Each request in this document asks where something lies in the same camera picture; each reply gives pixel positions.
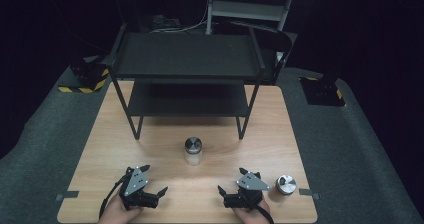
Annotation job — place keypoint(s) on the grey felt mat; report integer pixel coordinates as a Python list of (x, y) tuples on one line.
[(33, 167)]

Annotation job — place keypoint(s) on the glass jar with white powder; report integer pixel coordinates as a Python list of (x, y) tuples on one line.
[(193, 150)]

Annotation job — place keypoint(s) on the black chair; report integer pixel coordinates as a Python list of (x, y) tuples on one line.
[(283, 40)]

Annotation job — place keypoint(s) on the person's right hand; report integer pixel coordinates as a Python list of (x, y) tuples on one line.
[(248, 215)]

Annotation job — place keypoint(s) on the black yellow striped stand base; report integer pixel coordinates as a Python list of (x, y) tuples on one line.
[(88, 79)]

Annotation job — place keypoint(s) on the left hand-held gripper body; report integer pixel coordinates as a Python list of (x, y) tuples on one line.
[(135, 182)]

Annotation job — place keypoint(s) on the black stand base yellow tape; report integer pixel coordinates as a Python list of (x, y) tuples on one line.
[(321, 92)]

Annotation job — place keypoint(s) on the black two-tier metal rack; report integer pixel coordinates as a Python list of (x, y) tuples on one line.
[(186, 55)]

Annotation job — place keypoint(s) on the person's left hand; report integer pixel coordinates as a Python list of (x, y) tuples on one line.
[(116, 214)]

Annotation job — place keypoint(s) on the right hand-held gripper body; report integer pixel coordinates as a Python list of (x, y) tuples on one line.
[(251, 182)]

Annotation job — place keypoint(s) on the grey metal stand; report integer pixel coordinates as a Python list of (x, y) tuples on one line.
[(248, 10)]

